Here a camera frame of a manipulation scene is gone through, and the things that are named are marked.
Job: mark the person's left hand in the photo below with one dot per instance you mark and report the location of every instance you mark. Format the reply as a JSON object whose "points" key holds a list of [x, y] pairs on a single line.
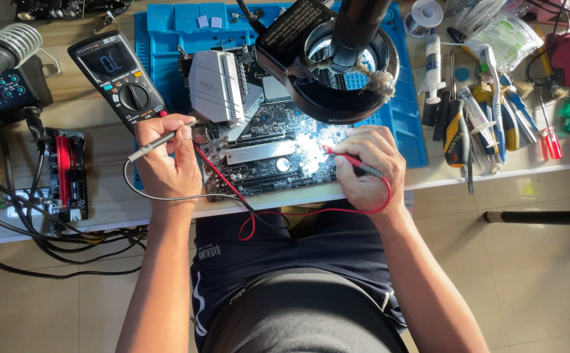
{"points": [[167, 166]]}

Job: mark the person's right hand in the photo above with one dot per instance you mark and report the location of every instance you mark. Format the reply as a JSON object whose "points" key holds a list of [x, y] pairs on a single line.
{"points": [[375, 176]]}

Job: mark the red multimeter test lead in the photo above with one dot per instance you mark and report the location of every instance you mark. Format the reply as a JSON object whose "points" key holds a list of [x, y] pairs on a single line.
{"points": [[358, 161]]}

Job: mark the black multimeter test lead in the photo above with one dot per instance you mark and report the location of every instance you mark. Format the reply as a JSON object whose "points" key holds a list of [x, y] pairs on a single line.
{"points": [[152, 145]]}

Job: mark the blue silicone work mat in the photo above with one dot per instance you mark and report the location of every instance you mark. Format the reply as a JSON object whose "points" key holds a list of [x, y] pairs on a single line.
{"points": [[407, 122]]}

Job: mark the black tweezers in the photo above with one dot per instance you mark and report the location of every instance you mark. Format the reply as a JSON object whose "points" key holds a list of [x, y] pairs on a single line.
{"points": [[434, 115]]}

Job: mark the yellow and black screwdriver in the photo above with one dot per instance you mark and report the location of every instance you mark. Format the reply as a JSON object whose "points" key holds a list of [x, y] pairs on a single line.
{"points": [[456, 137]]}

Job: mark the metal tweezers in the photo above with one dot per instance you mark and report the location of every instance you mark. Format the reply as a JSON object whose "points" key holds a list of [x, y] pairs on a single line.
{"points": [[470, 171]]}

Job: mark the black computer motherboard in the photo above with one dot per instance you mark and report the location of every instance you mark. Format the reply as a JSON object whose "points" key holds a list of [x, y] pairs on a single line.
{"points": [[265, 147]]}

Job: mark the red and black riser card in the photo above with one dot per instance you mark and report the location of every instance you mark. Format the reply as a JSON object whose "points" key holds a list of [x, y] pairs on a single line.
{"points": [[66, 171]]}

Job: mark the black digital multimeter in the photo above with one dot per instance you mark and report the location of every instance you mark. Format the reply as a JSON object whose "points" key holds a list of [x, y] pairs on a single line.
{"points": [[118, 78]]}

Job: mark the white flux syringe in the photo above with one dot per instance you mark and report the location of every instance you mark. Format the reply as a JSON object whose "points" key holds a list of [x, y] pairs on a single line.
{"points": [[432, 63]]}

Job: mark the white and blue toothbrush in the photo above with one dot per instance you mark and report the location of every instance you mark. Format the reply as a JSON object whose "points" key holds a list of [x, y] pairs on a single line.
{"points": [[495, 88]]}

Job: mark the black microscope lens barrel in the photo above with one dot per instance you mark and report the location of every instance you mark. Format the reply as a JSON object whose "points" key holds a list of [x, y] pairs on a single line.
{"points": [[356, 29]]}

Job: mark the small white square pad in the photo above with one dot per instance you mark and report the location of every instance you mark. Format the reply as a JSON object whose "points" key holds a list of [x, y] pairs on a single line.
{"points": [[216, 22], [203, 21]]}

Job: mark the person's dark grey shirt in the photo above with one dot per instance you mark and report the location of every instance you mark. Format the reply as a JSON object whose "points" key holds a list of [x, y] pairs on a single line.
{"points": [[304, 314]]}

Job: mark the black rework station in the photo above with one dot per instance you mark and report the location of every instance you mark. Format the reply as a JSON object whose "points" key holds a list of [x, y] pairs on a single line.
{"points": [[15, 90]]}

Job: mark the black metal bar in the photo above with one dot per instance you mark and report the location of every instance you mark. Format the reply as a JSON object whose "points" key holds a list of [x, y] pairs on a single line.
{"points": [[545, 217]]}

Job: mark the clear red screwdriver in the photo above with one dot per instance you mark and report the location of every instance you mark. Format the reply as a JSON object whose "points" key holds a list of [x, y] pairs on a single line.
{"points": [[552, 142]]}

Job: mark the clear plastic bag green print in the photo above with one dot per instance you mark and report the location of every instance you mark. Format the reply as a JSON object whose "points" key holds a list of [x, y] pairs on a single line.
{"points": [[508, 39]]}

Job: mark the dark circuit board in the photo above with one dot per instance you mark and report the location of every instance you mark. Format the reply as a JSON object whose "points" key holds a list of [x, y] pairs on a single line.
{"points": [[54, 9]]}

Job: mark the crumpled clear plastic bag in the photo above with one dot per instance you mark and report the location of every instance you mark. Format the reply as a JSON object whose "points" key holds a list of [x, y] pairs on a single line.
{"points": [[473, 7]]}

